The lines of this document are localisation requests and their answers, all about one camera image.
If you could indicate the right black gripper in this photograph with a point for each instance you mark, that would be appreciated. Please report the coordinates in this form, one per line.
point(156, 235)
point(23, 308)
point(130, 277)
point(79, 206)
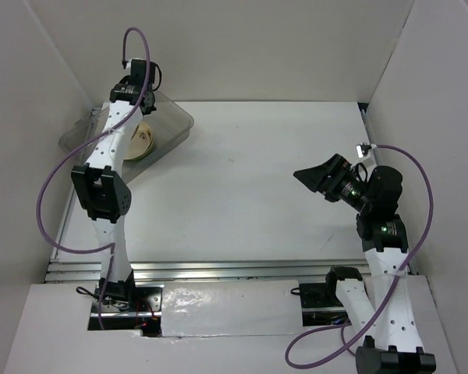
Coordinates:
point(317, 178)

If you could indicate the cream plate with black patch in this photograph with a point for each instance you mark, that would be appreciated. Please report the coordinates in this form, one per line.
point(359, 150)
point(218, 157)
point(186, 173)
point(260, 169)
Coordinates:
point(141, 143)

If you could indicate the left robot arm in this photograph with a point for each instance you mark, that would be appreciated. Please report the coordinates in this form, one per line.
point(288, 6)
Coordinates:
point(99, 185)

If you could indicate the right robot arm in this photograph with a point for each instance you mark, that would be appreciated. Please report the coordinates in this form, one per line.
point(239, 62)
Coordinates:
point(386, 337)

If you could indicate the clear plastic bin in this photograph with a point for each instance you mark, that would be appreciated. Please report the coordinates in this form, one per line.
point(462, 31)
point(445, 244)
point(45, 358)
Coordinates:
point(169, 123)

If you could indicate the white cover panel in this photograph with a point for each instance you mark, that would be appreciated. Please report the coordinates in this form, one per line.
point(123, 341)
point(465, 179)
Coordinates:
point(230, 308)

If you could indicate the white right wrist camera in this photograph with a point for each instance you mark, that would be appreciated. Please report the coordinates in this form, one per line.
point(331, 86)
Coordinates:
point(365, 151)

